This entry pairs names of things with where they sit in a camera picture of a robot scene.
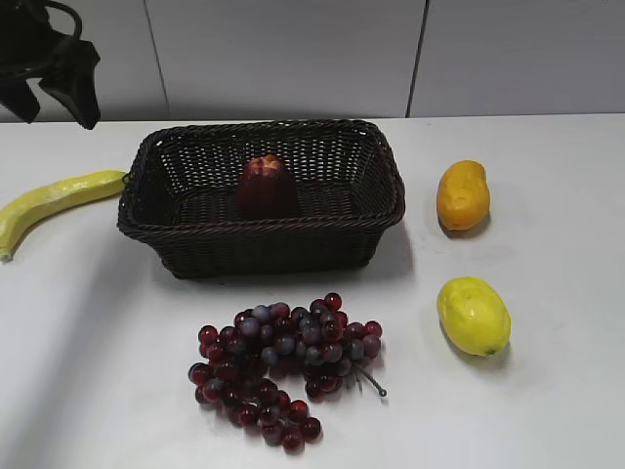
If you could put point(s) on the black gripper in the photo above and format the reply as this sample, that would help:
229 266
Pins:
30 47

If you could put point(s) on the dark red apple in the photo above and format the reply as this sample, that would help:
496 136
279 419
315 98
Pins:
267 190

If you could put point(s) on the dark woven wicker basket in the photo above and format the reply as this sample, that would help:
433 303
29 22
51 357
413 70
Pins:
180 197

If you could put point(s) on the yellow banana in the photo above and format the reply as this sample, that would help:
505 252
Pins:
34 206

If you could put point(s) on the red purple grape bunch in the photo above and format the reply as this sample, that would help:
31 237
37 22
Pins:
266 368

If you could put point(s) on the orange mango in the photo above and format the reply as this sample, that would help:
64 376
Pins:
463 196

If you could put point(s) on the yellow lemon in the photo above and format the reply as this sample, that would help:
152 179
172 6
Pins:
474 316

